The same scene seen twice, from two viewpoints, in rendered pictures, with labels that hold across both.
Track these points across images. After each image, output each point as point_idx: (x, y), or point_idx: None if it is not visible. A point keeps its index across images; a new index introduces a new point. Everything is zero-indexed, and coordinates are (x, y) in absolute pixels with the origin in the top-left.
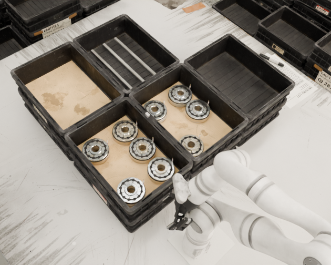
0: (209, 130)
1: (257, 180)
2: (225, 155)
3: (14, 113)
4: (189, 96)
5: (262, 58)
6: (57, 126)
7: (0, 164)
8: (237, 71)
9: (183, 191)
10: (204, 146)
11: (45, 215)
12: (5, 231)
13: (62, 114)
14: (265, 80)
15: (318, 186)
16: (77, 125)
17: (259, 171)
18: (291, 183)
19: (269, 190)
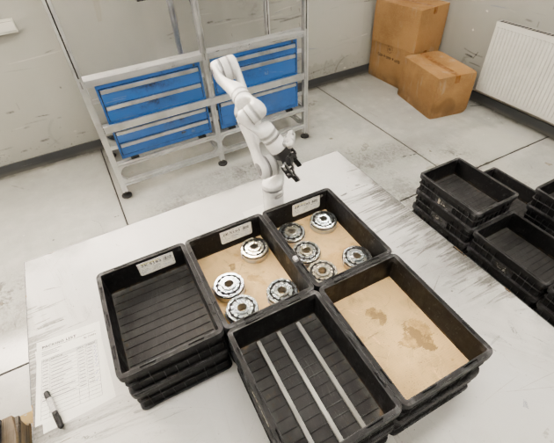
0: (225, 269)
1: (244, 90)
2: (258, 102)
3: (477, 375)
4: (231, 302)
5: (105, 318)
6: (401, 260)
7: (469, 305)
8: (141, 344)
9: (288, 134)
10: (239, 253)
11: (404, 251)
12: (438, 244)
13: (401, 313)
14: (116, 319)
15: (142, 239)
16: (377, 258)
17: (238, 98)
18: (164, 245)
19: (240, 85)
